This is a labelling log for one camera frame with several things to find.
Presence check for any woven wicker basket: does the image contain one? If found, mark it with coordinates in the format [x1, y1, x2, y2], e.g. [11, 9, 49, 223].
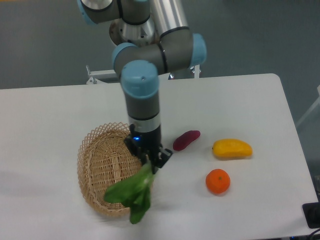
[77, 122, 142, 217]

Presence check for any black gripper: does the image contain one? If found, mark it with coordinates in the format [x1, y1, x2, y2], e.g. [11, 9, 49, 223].
[123, 124, 173, 175]

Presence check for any yellow mango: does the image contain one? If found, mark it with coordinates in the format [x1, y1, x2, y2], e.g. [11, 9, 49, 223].
[212, 138, 253, 158]

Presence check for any white frame at right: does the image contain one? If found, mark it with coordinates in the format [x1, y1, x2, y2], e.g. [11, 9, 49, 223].
[295, 86, 320, 132]

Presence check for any orange tangerine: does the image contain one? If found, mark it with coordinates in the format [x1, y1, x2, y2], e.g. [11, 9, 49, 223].
[205, 169, 231, 195]

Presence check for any green bok choy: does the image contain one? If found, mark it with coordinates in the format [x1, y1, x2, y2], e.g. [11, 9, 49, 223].
[103, 162, 155, 225]

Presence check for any black device at edge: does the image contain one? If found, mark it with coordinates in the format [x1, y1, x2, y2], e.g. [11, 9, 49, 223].
[302, 202, 320, 229]

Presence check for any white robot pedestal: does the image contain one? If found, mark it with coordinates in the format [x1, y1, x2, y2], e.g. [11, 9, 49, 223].
[109, 17, 159, 47]

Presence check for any white metal base frame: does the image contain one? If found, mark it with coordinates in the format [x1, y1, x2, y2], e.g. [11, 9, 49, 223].
[85, 65, 202, 85]

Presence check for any purple sweet potato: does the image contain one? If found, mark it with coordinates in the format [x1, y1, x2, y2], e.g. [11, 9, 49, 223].
[172, 130, 201, 152]

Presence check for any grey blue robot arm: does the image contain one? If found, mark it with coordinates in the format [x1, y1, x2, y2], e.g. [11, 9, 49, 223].
[77, 0, 207, 173]

